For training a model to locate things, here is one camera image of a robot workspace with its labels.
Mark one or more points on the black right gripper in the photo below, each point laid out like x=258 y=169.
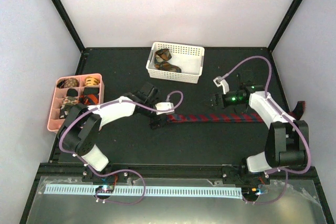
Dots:
x=220 y=96

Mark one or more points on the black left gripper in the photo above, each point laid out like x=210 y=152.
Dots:
x=156 y=125

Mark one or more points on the red navy striped tie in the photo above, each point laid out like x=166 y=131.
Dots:
x=214 y=117

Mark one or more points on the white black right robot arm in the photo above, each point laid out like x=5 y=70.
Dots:
x=287 y=139

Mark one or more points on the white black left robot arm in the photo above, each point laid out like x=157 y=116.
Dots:
x=78 y=134

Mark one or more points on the white perforated plastic basket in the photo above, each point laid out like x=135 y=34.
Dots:
x=187 y=57

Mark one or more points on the brown patterned tie in basket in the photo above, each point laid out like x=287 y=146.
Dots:
x=161 y=61

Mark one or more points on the orange navy striped tie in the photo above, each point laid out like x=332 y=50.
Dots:
x=90 y=99

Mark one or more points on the orange patterned rolled tie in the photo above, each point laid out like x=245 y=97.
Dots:
x=91 y=81

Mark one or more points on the pink divided organizer tray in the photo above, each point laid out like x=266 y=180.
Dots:
x=87 y=89

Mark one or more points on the black rolled tie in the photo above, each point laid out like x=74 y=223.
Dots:
x=71 y=92

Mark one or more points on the brown monogram rolled tie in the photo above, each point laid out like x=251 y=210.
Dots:
x=68 y=83

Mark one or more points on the camouflage rolled tie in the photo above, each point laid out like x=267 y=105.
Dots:
x=70 y=101

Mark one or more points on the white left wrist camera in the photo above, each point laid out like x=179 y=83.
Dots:
x=164 y=108

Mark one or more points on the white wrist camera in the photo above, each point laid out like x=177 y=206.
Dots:
x=164 y=108
x=220 y=82

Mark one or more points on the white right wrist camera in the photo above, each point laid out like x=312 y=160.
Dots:
x=220 y=82

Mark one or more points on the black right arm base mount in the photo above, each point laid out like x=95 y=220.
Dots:
x=240 y=175

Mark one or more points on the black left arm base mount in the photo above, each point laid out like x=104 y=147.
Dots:
x=89 y=177

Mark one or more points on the light blue slotted cable duct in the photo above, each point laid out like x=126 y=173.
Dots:
x=147 y=191

